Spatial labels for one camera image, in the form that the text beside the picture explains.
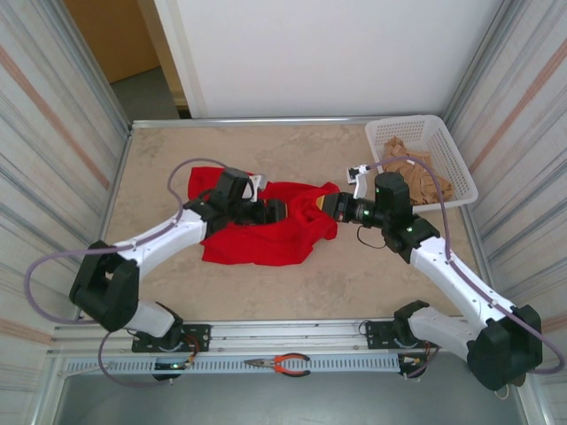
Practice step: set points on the red t-shirt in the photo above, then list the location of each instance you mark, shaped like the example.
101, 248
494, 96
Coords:
266, 243

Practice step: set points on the tan crumpled cloth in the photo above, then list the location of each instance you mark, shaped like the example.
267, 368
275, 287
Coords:
412, 177

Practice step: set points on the white plastic basket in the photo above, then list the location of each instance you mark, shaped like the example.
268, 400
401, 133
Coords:
452, 146

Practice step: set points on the small green circuit board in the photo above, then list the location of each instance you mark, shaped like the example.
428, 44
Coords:
170, 365

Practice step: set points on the brown wooden door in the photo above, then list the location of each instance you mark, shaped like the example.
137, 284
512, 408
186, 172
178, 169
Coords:
115, 35

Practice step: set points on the pale rubber band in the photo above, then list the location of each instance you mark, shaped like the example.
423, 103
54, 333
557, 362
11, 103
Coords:
502, 393

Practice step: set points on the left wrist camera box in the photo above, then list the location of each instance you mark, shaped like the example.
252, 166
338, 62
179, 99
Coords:
259, 181

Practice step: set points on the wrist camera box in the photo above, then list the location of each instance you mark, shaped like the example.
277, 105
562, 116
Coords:
359, 186
259, 181

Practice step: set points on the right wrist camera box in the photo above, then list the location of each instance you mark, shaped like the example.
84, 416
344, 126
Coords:
359, 186

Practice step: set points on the aluminium table end rail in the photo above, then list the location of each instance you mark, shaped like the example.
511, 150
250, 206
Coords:
266, 121

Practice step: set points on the aluminium mounting rail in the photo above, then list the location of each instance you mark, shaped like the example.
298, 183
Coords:
283, 336

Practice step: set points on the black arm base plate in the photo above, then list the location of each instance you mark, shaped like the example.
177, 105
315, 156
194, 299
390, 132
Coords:
199, 338
376, 336

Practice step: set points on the white door frame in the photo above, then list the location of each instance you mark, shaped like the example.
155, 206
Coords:
181, 57

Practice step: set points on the metal corner post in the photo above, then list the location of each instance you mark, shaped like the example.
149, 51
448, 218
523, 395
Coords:
479, 57
98, 71

